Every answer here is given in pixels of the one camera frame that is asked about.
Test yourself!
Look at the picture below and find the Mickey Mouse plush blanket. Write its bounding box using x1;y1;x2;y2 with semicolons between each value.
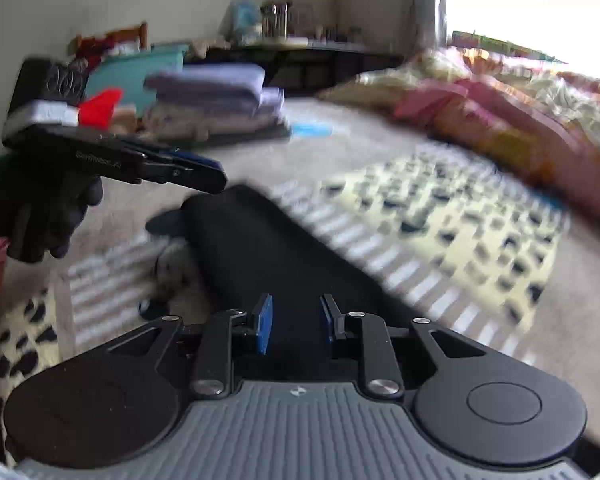
3;100;600;441

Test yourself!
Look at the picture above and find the window curtain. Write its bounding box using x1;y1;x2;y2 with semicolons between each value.
405;0;446;54

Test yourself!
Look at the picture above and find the dark side table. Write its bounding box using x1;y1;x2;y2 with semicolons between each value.
184;41;404;96

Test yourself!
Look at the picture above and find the red cloth item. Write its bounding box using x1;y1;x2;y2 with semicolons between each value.
78;88;123;130

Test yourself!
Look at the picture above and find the metal thermos pot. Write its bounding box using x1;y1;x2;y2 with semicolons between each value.
260;0;292;38

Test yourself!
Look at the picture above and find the floral pink yellow quilt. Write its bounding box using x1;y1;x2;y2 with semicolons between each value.
318;48;600;218

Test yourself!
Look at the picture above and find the black gloved hand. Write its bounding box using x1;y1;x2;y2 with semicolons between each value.
0;153;104;264

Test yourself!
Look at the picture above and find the left stack of folded clothes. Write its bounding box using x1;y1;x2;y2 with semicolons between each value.
143;63;286;145

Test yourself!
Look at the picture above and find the colourful alphabet play mat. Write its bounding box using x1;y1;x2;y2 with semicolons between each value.
448;30;559;62

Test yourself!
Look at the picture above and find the black garment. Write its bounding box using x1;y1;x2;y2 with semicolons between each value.
179;184;416;380

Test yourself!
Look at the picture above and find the teal plastic bin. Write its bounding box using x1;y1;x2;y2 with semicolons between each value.
84;44;189;116

